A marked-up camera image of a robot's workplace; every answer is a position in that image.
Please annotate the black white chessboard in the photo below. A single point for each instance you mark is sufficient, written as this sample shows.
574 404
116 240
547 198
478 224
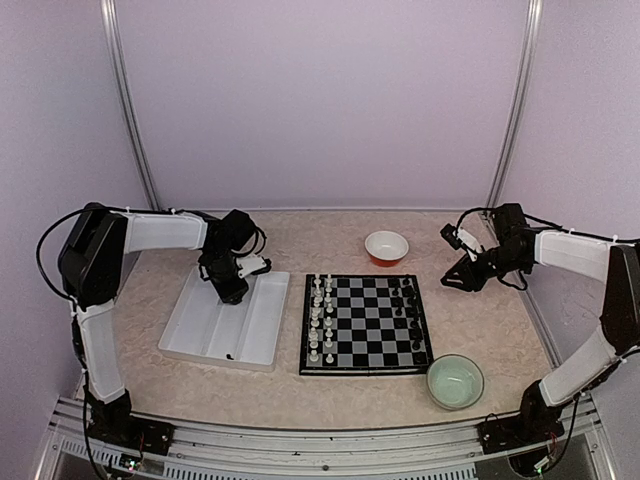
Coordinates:
369 339

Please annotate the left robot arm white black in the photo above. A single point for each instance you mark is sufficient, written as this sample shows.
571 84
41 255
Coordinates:
90 265

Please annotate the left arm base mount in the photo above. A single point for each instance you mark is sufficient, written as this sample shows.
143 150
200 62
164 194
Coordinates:
131 432

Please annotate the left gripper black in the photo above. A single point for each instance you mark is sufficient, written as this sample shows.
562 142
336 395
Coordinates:
229 292

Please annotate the right aluminium frame post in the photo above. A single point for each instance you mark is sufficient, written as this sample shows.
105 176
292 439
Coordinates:
518 101

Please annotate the green glass bowl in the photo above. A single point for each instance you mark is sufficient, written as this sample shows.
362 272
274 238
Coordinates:
455 382

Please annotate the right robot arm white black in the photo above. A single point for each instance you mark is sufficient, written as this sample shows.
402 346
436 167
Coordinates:
583 287

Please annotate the front aluminium rail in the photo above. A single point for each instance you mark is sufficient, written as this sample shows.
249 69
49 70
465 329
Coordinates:
201 450

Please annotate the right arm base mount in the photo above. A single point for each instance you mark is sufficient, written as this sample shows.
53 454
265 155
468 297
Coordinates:
499 434

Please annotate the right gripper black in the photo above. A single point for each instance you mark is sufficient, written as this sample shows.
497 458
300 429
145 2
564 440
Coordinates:
462 265

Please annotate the red white bowl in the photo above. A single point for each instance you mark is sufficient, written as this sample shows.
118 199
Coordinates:
386 248

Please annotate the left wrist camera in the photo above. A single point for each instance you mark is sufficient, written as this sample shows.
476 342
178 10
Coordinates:
252 265

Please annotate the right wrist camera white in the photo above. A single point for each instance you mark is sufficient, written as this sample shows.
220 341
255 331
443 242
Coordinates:
458 238

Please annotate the white plastic compartment tray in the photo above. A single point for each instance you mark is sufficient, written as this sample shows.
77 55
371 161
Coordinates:
202 329

